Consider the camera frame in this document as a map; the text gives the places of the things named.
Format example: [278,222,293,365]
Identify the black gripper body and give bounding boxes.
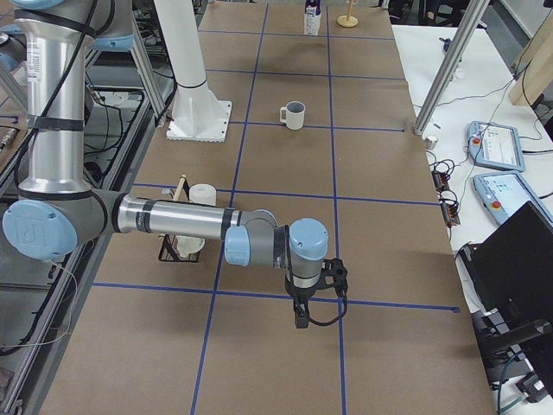
[284,258,348,311]

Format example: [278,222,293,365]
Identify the white ribbed mug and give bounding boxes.
[279,101,306,131]

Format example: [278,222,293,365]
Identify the blue white milk carton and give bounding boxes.
[303,0,321,35]

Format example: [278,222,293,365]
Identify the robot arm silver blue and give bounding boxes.
[3,1,347,329]

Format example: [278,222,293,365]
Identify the white cup on rack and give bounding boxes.
[175,235,205,259]
[189,183,217,206]

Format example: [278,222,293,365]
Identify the wooden cup tree stand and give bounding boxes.
[336,0,359,29]

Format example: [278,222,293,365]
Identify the black laptop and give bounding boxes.
[474,200,553,316]

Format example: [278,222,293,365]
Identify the lower teach pendant tablet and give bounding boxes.
[472,170,552,225]

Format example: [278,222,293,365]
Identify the teach pendant tablet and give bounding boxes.
[467,121,525,172]
[472,170,552,225]

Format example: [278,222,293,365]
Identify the upper teach pendant tablet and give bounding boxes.
[467,121,525,172]

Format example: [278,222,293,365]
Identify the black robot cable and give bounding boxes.
[306,293,349,327]

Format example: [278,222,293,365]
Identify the black wire cup rack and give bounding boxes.
[158,175,204,263]

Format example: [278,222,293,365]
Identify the aluminium frame post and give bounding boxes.
[413,0,490,136]

